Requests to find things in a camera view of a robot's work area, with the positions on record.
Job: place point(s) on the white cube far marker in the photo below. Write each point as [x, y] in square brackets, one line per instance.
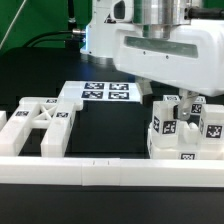
[197, 105]

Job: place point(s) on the white left fence block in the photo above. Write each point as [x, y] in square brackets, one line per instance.
[3, 119]

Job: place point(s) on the white diagonal rod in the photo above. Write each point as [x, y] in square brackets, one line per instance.
[11, 25]

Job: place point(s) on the white front fence bar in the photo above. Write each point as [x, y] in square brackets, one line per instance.
[111, 172]

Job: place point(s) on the black cable connector post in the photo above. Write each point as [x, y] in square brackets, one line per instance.
[76, 37]

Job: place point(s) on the white cube near marker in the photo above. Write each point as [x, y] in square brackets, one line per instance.
[171, 98]

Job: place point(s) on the white cube marker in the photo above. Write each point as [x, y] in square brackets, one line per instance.
[171, 98]
[197, 105]

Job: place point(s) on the white chair seat part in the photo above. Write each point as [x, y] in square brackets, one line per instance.
[188, 146]

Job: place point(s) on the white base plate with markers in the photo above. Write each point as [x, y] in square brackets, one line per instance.
[100, 91]

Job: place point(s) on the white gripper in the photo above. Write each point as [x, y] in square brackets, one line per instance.
[175, 42]

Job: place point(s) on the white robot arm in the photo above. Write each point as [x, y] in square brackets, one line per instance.
[100, 35]

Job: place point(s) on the white chair back frame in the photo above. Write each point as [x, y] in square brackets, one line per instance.
[54, 115]

